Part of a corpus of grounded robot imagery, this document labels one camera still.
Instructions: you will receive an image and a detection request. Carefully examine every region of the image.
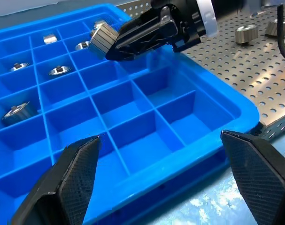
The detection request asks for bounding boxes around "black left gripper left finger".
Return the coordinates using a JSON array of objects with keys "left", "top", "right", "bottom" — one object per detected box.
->
[{"left": 10, "top": 135, "right": 103, "bottom": 225}]

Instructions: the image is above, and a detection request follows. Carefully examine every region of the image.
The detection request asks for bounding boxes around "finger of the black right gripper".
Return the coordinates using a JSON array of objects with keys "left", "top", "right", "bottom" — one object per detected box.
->
[
  {"left": 105, "top": 22, "right": 181, "bottom": 62},
  {"left": 118, "top": 6, "right": 176, "bottom": 44}
]

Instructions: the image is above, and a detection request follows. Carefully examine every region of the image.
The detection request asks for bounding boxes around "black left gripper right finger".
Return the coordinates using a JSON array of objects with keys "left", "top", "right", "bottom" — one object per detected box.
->
[{"left": 221, "top": 130, "right": 285, "bottom": 225}]

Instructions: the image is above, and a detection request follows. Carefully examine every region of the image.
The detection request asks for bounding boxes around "blue compartment tray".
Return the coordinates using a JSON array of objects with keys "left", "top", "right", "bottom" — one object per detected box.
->
[{"left": 0, "top": 2, "right": 260, "bottom": 225}]

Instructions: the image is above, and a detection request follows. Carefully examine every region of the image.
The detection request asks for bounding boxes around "perforated steel tray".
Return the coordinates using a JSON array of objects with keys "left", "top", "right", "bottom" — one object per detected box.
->
[{"left": 116, "top": 0, "right": 285, "bottom": 141}]

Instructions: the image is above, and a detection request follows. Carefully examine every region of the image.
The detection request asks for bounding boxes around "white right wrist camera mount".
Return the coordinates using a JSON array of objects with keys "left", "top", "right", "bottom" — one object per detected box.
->
[{"left": 195, "top": 0, "right": 218, "bottom": 38}]

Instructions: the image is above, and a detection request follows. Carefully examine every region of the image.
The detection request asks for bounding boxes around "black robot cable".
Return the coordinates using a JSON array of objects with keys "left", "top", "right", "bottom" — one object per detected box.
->
[{"left": 275, "top": 4, "right": 285, "bottom": 63}]

